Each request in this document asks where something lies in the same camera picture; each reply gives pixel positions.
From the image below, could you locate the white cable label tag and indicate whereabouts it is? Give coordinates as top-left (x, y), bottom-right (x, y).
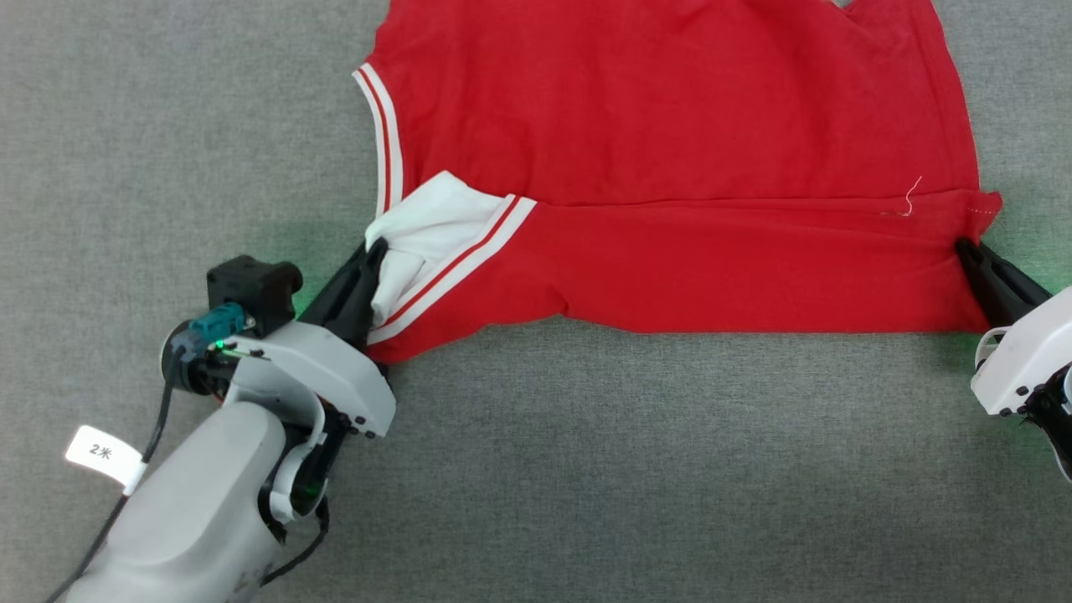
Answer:
top-left (65, 425), bottom-right (145, 495)

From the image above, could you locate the grey fabric sofa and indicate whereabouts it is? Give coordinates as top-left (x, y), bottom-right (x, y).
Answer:
top-left (0, 0), bottom-right (1072, 603)

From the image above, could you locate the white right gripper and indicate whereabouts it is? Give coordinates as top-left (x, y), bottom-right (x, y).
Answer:
top-left (955, 237), bottom-right (1072, 417)

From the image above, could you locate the thin black cable with tag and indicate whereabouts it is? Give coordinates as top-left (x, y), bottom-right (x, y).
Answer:
top-left (42, 352), bottom-right (181, 603)

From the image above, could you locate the teal left cable connector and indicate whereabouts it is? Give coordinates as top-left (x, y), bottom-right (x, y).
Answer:
top-left (188, 303), bottom-right (248, 344)

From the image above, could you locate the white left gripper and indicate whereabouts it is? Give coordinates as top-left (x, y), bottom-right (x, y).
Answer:
top-left (222, 237), bottom-right (397, 438)

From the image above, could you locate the red and white basketball jersey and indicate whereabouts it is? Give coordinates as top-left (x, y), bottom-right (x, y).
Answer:
top-left (352, 0), bottom-right (1003, 365)

